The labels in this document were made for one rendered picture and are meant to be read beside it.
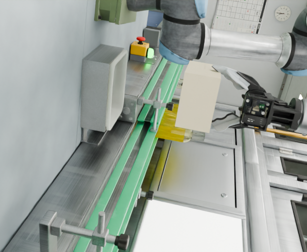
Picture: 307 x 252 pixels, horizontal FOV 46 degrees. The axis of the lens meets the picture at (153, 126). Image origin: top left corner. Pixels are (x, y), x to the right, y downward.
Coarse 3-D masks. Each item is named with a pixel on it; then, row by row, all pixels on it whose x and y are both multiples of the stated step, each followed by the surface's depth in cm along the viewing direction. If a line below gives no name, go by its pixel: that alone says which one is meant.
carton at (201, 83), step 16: (192, 64) 83; (208, 64) 87; (192, 80) 74; (208, 80) 73; (192, 96) 75; (208, 96) 74; (192, 112) 76; (208, 112) 75; (192, 128) 77; (208, 128) 77
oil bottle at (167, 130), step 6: (162, 120) 140; (162, 126) 136; (168, 126) 136; (174, 126) 137; (156, 132) 138; (162, 132) 137; (168, 132) 137; (174, 132) 136; (180, 132) 136; (186, 132) 135; (192, 132) 137; (168, 138) 138; (174, 138) 137; (180, 138) 137; (186, 138) 137
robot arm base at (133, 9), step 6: (126, 0) 105; (132, 0) 105; (138, 0) 106; (144, 0) 106; (150, 0) 105; (156, 0) 105; (132, 6) 107; (138, 6) 107; (144, 6) 107; (150, 6) 107; (156, 6) 107
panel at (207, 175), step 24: (168, 144) 154; (192, 144) 157; (216, 144) 159; (168, 168) 139; (192, 168) 141; (216, 168) 143; (240, 168) 144; (168, 192) 126; (192, 192) 128; (216, 192) 130; (240, 192) 130; (144, 216) 114; (240, 216) 119
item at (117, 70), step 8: (120, 56) 106; (112, 64) 101; (120, 64) 116; (112, 72) 100; (120, 72) 117; (112, 80) 102; (120, 80) 119; (112, 88) 120; (120, 88) 120; (112, 96) 122; (120, 96) 121; (112, 104) 123; (120, 104) 123; (112, 112) 120; (120, 112) 122; (112, 120) 115
